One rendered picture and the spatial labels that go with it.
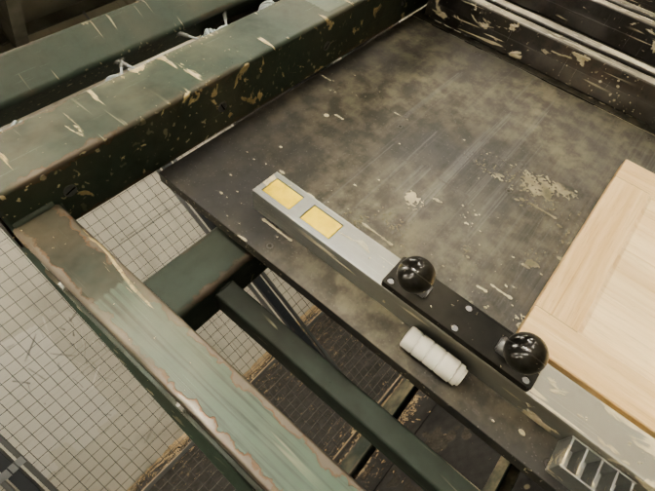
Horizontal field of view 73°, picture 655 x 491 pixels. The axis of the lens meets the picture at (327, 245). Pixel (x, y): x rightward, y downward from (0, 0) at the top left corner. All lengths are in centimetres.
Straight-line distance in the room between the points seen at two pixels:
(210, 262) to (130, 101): 24
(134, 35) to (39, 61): 22
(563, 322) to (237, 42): 63
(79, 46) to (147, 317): 80
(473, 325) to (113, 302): 40
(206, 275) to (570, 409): 47
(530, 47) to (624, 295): 56
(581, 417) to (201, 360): 41
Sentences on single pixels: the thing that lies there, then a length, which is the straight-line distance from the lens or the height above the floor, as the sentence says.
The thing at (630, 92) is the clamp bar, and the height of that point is 142.
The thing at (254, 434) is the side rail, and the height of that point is 150.
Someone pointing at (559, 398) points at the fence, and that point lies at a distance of 57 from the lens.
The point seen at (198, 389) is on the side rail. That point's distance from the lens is 48.
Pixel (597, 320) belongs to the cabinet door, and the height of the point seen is 130.
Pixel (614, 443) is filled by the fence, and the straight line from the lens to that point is 59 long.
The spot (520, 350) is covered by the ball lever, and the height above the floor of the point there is 144.
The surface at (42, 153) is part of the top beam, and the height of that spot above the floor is 187.
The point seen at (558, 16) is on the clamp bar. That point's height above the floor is 159.
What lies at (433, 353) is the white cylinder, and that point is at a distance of 54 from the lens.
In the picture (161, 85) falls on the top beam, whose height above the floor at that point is 188.
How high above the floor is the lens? 169
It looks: 12 degrees down
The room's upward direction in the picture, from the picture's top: 36 degrees counter-clockwise
